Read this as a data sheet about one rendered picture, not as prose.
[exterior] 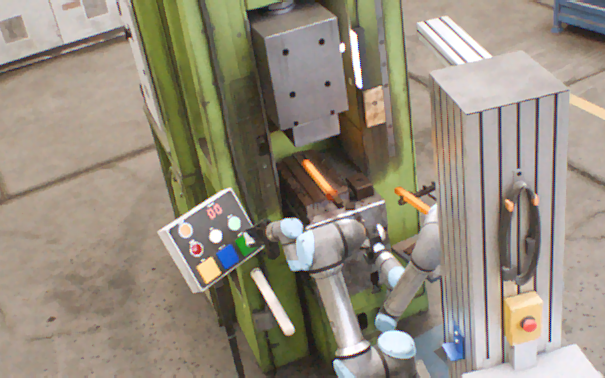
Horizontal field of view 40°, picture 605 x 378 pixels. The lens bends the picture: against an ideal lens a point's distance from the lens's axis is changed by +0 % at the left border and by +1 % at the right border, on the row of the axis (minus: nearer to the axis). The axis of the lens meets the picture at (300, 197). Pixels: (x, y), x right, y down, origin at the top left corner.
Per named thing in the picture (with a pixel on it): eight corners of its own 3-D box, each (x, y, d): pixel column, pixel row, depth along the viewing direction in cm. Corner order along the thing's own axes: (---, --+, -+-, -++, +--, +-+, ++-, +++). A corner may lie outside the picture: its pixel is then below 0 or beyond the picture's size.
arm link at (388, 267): (393, 295, 304) (391, 277, 300) (380, 279, 313) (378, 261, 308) (412, 288, 306) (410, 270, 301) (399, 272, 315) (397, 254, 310)
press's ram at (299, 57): (367, 104, 340) (357, 11, 318) (280, 131, 331) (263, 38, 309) (328, 68, 374) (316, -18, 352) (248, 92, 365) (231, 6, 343)
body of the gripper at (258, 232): (258, 220, 324) (274, 216, 314) (268, 239, 325) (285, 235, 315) (243, 230, 320) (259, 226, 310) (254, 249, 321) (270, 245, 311)
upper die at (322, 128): (340, 133, 342) (337, 113, 337) (295, 148, 337) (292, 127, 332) (303, 96, 376) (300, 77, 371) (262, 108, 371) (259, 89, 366)
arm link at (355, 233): (369, 208, 266) (332, 225, 313) (338, 219, 263) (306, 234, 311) (382, 242, 265) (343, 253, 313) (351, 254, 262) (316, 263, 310)
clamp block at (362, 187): (374, 195, 364) (373, 183, 360) (357, 201, 362) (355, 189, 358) (363, 183, 374) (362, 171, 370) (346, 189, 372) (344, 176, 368)
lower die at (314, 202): (349, 204, 361) (347, 188, 357) (307, 218, 357) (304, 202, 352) (314, 162, 395) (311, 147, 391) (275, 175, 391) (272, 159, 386)
